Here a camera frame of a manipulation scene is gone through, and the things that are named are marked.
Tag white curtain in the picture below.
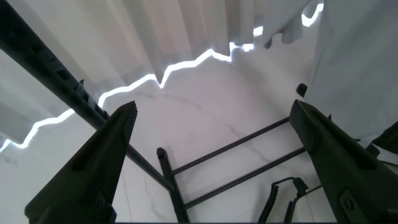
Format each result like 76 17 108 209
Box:
0 0 325 153

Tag pale grey shorts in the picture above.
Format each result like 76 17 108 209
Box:
303 0 398 149

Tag black clothes rack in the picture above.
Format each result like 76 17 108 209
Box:
0 0 382 223

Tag black coiled cable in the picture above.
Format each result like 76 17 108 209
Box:
257 176 323 223

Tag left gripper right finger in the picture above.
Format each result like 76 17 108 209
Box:
289 99 398 224

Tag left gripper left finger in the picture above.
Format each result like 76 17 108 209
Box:
24 100 138 224

